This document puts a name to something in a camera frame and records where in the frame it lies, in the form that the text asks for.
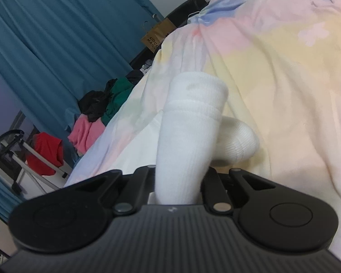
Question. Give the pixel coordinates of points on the red garment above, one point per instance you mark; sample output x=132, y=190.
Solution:
x=45, y=150

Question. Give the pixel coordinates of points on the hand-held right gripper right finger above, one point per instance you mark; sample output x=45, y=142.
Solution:
x=213, y=187

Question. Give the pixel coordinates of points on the pink garment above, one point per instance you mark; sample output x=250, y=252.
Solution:
x=85, y=133

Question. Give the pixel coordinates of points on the black sofa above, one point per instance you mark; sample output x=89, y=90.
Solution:
x=187, y=5

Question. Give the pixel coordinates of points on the pastel tie-dye blanket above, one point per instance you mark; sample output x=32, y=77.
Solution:
x=287, y=91

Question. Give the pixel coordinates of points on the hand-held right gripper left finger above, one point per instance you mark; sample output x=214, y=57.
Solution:
x=143, y=182

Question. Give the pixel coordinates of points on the brown paper bag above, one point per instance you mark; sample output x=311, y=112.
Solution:
x=159, y=35

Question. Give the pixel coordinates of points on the grey box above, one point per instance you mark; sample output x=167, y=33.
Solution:
x=0, y=233

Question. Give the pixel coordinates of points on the white sweatpants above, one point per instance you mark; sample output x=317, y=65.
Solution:
x=187, y=125

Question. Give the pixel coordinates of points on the black clothes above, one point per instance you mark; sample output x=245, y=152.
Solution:
x=92, y=102

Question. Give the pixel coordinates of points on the blue curtain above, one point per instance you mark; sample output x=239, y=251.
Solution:
x=0, y=199
x=59, y=34

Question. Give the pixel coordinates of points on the green garment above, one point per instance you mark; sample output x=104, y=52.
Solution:
x=120, y=91

